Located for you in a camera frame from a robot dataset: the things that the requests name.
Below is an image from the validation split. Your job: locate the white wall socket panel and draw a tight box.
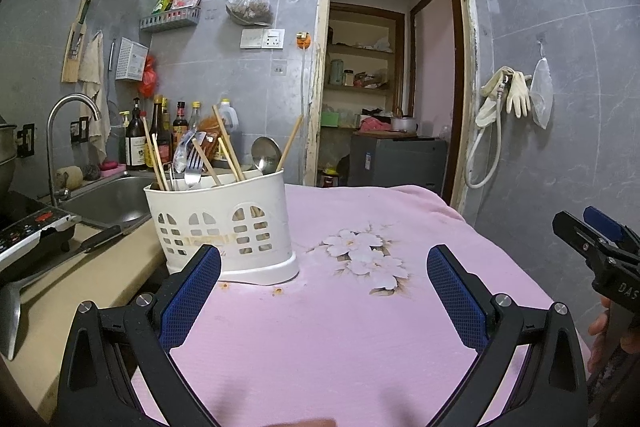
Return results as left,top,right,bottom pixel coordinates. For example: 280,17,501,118
240,28,286,50

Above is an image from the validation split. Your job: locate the loofah sponge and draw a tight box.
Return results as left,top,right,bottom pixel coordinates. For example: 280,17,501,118
55,166,84,190

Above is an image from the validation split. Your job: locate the small steel pot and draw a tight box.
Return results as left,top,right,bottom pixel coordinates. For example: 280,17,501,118
391,107,419,133

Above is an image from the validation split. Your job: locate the white plastic utensil holder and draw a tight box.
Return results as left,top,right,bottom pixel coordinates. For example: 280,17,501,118
144,169,300,285

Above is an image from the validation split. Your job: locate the clear hanging plastic bag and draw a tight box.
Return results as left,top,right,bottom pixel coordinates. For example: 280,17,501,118
530,39,554,130

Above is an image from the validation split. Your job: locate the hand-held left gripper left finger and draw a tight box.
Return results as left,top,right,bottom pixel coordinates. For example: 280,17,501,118
57,244,223,427

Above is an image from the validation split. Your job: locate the wooden knife block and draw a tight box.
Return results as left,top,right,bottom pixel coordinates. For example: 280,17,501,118
62,19,89,84

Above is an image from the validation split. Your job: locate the dark soy sauce bottle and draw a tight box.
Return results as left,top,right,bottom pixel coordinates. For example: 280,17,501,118
161,97,174,158
150,94,164,158

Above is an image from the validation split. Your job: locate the steel fork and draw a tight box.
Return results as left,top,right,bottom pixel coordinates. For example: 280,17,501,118
183,151,204,188

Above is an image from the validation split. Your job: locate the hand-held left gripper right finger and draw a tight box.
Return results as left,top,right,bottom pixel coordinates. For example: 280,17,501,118
425,244,590,427

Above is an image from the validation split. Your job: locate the black induction cooker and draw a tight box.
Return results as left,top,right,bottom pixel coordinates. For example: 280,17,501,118
0,192,82,284

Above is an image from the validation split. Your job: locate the white spray hose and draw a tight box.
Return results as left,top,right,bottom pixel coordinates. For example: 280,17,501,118
465,74,504,189

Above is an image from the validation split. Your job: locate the steel faucet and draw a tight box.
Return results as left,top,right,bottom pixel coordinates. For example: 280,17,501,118
46,93,103,208

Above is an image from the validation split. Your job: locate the red plastic bag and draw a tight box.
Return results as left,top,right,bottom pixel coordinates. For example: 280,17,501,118
138,55,159,98

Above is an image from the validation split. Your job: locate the white oil jug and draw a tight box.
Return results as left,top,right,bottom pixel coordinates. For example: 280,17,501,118
215,98,240,148

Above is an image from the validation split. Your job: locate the cream rubber glove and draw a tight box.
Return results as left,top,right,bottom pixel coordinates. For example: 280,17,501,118
506,71,532,118
475,66,511,128

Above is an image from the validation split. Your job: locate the orange food packet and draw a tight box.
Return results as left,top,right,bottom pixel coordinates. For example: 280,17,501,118
197,114,236,162

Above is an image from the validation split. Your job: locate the thin white cable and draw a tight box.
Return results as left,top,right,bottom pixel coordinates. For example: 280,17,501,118
298,49,309,118

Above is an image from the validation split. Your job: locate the steel sink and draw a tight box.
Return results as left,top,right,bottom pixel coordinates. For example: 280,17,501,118
65,174,153,228

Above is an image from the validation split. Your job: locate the clear printed plastic bag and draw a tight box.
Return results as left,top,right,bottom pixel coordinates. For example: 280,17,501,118
172,131,208,172

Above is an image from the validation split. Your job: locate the person's right hand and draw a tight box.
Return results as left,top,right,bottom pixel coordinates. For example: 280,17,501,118
587,297,640,375

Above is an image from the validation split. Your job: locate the metal spatula black handle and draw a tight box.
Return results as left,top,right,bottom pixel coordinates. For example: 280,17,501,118
0,224,124,361

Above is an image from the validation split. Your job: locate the bunch of wooden chopsticks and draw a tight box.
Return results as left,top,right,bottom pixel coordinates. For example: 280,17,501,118
141,105,304,192

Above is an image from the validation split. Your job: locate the steel cooking pot with lid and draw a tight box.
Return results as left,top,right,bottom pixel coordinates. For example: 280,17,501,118
0,122,19,198

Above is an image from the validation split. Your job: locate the steel cleaver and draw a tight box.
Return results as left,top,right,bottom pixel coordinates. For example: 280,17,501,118
75,0,99,34

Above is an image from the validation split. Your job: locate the small yellow-cap bottle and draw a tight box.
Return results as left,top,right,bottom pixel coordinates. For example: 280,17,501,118
119,109,129,166

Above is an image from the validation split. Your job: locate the pink cloth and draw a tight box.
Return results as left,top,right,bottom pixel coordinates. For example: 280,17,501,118
360,117,393,134

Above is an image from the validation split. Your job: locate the grey wall shelf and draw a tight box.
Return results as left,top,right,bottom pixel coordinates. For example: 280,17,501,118
139,7,202,32

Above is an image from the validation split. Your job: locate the white wall box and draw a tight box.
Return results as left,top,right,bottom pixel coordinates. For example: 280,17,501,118
116,38,150,81

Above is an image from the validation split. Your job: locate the dark bottle red cap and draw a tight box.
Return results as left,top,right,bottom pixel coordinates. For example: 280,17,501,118
172,102,189,144

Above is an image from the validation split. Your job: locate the grey mini fridge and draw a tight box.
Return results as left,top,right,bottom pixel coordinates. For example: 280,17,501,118
348,134,448,202

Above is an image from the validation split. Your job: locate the beige dish cloth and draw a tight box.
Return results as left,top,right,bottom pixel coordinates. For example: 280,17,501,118
77,31,112,162

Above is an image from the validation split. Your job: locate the worn wooden door frame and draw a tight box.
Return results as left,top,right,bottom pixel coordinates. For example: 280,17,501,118
302,0,483,215

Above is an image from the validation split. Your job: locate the dark pump bottle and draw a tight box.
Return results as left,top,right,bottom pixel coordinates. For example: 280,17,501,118
125,98,149,171

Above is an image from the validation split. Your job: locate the pink floral blanket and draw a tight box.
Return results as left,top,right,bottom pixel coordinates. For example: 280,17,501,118
132,184,591,427

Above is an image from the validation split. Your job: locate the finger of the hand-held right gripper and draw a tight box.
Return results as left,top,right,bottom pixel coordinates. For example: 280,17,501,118
552,210,609,263
582,206,640,253

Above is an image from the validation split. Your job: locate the wooden shelf cabinet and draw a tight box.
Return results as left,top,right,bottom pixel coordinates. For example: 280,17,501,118
322,3,407,142

